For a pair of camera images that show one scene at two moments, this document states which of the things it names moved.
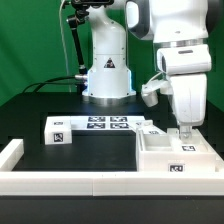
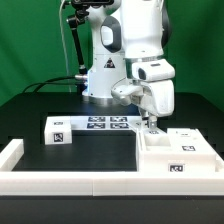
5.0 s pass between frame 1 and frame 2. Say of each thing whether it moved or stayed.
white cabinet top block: stayed
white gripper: moved
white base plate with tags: stayed
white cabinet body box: stayed
